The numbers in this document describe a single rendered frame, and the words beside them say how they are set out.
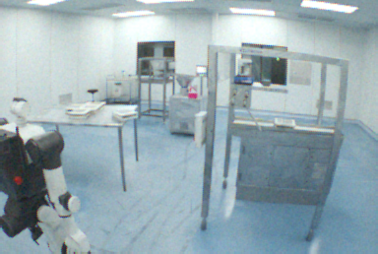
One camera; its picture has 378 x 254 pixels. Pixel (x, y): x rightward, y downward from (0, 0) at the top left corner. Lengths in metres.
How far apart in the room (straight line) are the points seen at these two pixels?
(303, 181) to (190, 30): 6.20
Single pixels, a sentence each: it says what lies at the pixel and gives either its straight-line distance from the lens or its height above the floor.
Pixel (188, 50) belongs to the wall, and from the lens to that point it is 8.24.
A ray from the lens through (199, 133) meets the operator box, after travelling 2.14.
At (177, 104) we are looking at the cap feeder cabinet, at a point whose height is 0.61.
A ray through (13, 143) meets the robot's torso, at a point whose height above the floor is 1.34.
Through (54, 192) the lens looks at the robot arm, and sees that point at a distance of 1.11.
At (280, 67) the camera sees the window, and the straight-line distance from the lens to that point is 7.85.
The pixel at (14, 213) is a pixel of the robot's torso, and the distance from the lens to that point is 1.29.
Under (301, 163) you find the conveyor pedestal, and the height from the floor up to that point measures 0.54.
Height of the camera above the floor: 1.67
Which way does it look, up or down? 13 degrees down
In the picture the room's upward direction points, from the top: 2 degrees clockwise
